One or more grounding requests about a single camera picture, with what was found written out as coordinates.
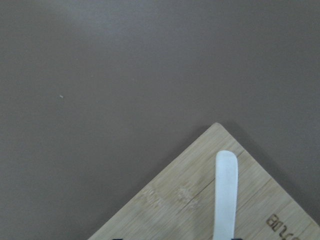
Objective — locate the bamboo cutting board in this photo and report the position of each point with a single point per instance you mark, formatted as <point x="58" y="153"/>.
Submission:
<point x="178" y="204"/>

